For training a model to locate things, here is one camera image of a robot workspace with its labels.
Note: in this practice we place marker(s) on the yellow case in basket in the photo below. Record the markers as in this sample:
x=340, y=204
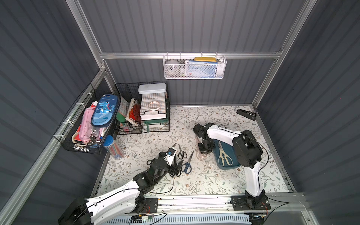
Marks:
x=205, y=59

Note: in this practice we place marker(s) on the white plastic box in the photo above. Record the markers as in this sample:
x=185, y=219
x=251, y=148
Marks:
x=153, y=88

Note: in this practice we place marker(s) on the pink handled scissors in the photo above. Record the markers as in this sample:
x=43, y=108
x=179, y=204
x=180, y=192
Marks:
x=199, y=155

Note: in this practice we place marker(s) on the blue handled scissors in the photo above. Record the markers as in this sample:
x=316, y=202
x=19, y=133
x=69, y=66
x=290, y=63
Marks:
x=186, y=167

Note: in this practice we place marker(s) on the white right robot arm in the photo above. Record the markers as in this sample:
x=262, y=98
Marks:
x=247, y=152

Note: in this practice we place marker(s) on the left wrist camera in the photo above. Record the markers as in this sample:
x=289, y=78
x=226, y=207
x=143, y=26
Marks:
x=170, y=155

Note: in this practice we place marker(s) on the blue dinosaur pencil case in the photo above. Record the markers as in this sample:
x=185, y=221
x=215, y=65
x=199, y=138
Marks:
x=105, y=111

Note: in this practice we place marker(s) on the black wire side basket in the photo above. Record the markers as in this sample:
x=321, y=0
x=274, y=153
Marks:
x=68, y=136

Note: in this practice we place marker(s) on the white wire wall basket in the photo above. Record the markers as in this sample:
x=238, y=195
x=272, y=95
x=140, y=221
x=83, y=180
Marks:
x=197, y=70

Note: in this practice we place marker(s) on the teal storage box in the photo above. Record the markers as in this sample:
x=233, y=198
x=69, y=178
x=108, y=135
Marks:
x=229, y=150

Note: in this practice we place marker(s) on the white tape roll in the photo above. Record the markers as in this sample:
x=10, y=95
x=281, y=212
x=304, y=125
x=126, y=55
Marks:
x=172, y=68

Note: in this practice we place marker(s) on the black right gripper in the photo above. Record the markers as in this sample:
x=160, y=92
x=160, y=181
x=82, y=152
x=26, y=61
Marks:
x=205, y=145

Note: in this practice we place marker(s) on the black stapler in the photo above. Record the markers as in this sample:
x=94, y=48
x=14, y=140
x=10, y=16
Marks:
x=247, y=114

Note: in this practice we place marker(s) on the floral table mat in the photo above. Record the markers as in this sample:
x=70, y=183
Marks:
x=206, y=178

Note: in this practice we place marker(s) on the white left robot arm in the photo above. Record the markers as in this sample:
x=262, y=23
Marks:
x=123, y=200

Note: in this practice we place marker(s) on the small black scissors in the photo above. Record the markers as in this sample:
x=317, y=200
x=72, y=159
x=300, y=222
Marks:
x=182, y=154

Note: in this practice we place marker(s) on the yellow handled scissors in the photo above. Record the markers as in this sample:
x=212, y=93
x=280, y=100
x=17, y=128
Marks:
x=224, y=159

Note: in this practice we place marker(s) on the colored pencil tube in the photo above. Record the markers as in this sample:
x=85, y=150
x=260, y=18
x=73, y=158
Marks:
x=112, y=147

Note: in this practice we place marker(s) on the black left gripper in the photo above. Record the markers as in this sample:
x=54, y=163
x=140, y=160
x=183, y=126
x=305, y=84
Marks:
x=173, y=168

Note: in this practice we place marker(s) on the pink pencil case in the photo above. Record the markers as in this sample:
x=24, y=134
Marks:
x=86, y=126

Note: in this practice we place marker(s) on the black wire desk organizer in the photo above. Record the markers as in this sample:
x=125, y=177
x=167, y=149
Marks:
x=141, y=113

